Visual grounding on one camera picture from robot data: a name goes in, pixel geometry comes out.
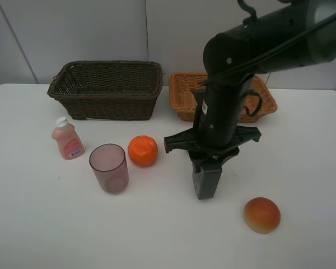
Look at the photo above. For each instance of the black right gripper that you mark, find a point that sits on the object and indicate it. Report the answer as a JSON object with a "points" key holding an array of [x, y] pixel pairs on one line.
{"points": [[207, 160]]}

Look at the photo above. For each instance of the red yellow peach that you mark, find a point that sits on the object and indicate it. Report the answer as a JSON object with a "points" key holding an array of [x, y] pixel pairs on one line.
{"points": [[262, 215]]}

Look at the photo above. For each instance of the orange tangerine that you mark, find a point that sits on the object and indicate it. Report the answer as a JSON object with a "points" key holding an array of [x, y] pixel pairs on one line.
{"points": [[143, 151]]}

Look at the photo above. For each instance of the translucent purple plastic cup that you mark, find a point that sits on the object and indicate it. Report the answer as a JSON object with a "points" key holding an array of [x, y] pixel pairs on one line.
{"points": [[109, 164]]}

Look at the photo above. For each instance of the pink bottle white cap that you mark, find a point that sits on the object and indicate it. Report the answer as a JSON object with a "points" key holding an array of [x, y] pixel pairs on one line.
{"points": [[67, 139]]}

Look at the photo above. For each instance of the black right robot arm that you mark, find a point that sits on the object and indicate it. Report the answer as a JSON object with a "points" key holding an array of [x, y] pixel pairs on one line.
{"points": [[301, 34]]}

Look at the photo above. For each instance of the light orange wicker basket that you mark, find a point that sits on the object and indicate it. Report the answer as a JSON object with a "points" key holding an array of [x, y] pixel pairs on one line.
{"points": [[259, 103]]}

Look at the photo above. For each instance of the dark brown wicker basket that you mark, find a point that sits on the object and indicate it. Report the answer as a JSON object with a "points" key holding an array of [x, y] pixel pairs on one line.
{"points": [[108, 90]]}

